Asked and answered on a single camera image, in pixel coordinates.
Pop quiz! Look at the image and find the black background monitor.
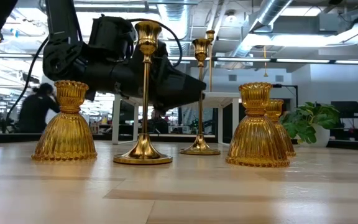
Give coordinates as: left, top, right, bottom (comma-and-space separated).
330, 100, 358, 119

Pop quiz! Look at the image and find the tall brass candlestick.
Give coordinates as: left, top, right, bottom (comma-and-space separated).
205, 29, 216, 93

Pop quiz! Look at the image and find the green leafy plant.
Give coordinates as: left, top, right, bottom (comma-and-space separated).
280, 101, 342, 145

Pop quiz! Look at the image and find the white plant pot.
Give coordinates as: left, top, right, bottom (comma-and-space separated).
300, 123, 331, 148

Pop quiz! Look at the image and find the hanging ceiling pendant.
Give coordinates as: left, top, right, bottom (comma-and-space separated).
262, 45, 269, 78

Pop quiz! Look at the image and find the medium brass candlestick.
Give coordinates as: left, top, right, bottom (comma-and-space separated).
179, 38, 221, 156

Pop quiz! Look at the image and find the amber ribbed glass candle holder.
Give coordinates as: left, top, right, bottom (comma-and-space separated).
265, 98, 297, 157
226, 82, 291, 169
31, 80, 98, 162

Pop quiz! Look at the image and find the short brass candlestick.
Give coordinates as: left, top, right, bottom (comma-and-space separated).
112, 21, 173, 166

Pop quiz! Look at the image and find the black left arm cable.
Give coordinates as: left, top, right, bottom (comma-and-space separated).
126, 17, 184, 68

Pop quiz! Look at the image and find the ceiling dome light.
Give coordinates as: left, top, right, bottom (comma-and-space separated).
224, 10, 237, 24

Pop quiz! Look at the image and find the linear ceiling light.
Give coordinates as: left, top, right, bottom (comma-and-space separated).
166, 56, 358, 65

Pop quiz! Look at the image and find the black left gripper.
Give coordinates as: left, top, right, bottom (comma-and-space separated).
82, 54, 208, 114

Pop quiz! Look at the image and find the person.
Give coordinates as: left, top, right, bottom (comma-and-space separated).
17, 82, 61, 134
147, 108, 170, 135

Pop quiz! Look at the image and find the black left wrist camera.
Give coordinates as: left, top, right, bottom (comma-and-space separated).
88, 14, 135, 60

